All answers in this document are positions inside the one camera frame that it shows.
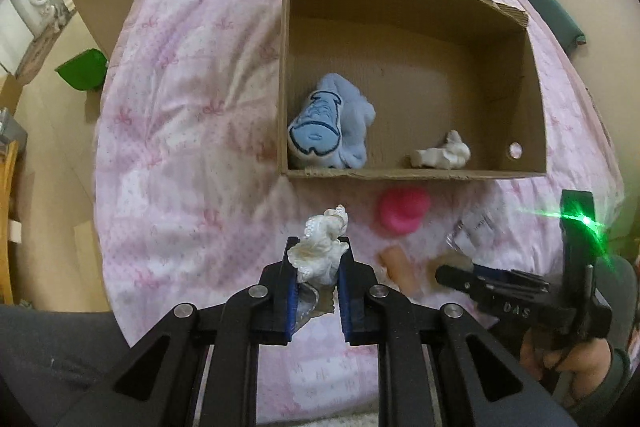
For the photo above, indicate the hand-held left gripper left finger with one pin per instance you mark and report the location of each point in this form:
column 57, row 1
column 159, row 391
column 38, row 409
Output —
column 289, row 302

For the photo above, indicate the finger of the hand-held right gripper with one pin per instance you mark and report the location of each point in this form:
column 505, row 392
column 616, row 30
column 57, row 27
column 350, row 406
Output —
column 492, row 274
column 452, row 279

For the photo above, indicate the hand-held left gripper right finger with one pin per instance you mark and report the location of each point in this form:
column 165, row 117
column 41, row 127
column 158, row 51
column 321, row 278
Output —
column 346, row 307

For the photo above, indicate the clear plastic bag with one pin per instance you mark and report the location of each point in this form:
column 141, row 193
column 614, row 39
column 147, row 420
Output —
column 475, row 234

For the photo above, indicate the brown cardboard box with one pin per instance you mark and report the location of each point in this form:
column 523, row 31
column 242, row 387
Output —
column 400, row 57

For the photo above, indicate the person's right forearm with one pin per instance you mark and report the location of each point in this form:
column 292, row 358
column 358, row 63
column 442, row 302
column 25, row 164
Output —
column 620, row 292

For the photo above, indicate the beige soft toy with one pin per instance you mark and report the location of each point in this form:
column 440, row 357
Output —
column 400, row 269

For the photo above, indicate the pink soft toy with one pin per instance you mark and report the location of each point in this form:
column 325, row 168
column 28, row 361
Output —
column 402, row 212

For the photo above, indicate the person's right hand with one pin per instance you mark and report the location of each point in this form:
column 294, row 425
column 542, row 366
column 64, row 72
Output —
column 575, row 364

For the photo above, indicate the clear plastic wrapper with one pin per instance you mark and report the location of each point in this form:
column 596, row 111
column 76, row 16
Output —
column 306, row 307

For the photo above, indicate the light blue printed sock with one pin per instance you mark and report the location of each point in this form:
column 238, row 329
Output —
column 330, row 127

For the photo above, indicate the person's grey trouser leg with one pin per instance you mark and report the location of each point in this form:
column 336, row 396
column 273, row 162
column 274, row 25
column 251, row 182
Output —
column 50, row 357

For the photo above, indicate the pink printed blanket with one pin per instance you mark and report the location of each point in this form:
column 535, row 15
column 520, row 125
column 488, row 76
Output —
column 200, row 57

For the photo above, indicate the green dustpan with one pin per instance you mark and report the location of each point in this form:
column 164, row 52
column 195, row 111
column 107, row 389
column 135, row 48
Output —
column 82, row 69

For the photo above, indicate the tall cardboard box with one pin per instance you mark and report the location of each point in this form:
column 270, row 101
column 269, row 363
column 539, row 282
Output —
column 107, row 7

